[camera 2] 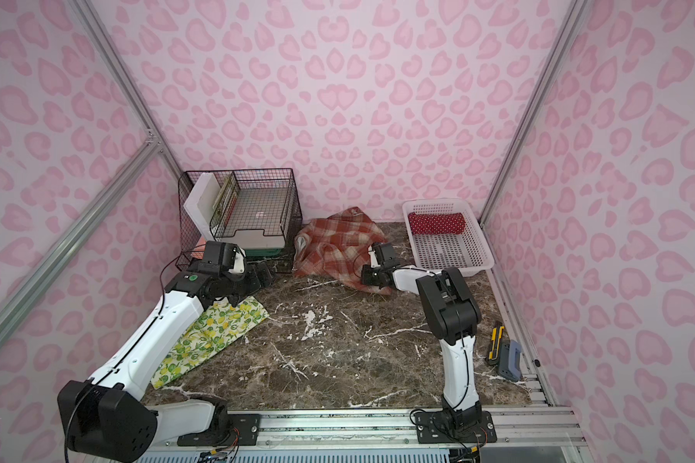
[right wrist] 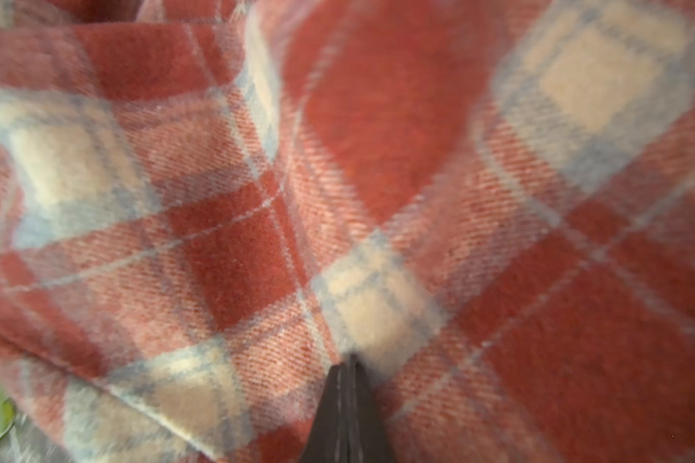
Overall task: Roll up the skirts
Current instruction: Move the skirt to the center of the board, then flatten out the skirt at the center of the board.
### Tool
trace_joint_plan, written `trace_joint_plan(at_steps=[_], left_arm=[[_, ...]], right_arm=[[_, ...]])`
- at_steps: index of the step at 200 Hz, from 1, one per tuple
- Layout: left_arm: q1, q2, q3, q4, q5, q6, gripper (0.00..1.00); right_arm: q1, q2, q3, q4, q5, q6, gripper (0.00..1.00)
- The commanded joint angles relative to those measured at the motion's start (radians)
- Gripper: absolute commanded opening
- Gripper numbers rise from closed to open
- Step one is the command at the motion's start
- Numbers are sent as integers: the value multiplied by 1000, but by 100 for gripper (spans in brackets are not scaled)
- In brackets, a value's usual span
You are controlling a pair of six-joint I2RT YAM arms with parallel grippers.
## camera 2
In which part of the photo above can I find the red plaid skirt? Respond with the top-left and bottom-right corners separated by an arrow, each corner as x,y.
293,208 -> 391,295

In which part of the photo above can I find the white plastic basket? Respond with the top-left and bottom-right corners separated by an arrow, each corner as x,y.
403,198 -> 495,277

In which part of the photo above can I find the red polka dot skirt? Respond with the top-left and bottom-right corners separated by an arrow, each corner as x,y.
407,212 -> 466,235

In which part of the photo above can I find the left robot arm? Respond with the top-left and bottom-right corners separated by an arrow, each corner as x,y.
57,241 -> 274,462

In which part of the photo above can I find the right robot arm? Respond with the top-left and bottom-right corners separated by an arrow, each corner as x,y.
361,242 -> 483,430

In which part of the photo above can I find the green lemon print skirt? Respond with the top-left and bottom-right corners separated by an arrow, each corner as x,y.
150,297 -> 270,390

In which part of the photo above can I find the white tray in basket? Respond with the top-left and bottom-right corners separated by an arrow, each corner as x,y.
211,187 -> 293,256

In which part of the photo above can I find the green book in basket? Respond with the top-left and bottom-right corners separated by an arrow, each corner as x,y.
210,173 -> 241,231

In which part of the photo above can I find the white foam board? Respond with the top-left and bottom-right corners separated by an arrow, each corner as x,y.
183,173 -> 221,241

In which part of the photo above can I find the yellow black utility knife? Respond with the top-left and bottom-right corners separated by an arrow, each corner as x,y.
485,321 -> 505,367

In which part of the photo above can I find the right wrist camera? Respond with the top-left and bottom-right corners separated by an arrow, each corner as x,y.
369,245 -> 380,268

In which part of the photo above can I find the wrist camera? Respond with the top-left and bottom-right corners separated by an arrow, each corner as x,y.
369,245 -> 380,268
229,247 -> 246,275

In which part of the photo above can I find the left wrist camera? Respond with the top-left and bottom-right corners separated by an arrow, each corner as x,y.
229,247 -> 246,275

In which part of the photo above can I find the black wire basket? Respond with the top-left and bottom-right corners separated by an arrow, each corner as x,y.
177,168 -> 302,274

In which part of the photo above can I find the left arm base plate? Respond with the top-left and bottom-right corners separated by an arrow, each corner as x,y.
177,413 -> 262,448

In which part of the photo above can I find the aluminium front rail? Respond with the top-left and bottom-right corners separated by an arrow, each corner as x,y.
142,406 -> 594,462

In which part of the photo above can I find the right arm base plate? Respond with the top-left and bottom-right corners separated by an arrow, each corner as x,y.
409,409 -> 498,447

